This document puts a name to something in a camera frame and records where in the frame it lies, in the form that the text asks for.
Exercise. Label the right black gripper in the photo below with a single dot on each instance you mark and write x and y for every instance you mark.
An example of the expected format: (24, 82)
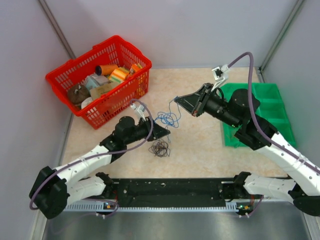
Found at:
(190, 102)

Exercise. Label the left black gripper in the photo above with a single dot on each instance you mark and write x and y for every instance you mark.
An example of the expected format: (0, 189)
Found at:
(157, 132)

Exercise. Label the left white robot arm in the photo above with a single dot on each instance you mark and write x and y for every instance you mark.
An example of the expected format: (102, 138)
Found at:
(56, 188)

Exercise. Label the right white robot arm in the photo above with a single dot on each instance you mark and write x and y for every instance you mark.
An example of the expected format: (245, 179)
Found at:
(301, 188)

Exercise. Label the orange snack packet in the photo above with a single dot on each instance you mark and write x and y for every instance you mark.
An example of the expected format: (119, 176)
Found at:
(135, 68)

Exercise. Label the yellow striped sponge pack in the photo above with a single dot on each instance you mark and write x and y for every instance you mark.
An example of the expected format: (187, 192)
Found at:
(119, 75)

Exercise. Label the brown cardboard box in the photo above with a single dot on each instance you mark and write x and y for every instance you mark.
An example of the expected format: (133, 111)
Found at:
(97, 92)

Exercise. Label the red plastic shopping basket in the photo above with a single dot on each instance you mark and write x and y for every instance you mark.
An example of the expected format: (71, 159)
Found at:
(114, 50)

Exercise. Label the white round lid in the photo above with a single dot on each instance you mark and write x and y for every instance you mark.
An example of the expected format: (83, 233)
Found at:
(86, 102)

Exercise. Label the green compartment tray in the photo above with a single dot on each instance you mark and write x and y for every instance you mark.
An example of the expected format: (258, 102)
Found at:
(271, 108)

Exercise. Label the pale blue box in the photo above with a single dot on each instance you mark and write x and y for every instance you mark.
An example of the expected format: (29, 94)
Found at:
(94, 81)

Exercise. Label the brown round bun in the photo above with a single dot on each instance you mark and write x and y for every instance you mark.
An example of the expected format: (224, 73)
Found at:
(77, 94)

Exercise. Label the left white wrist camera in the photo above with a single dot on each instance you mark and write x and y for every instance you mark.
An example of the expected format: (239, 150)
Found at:
(139, 111)

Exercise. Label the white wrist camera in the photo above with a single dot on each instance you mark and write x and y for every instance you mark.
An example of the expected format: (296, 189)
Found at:
(139, 111)
(220, 75)

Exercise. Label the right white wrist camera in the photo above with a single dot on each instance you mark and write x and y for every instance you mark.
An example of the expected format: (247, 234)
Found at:
(220, 75)

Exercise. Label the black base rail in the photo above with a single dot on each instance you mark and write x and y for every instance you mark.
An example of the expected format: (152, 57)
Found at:
(172, 192)

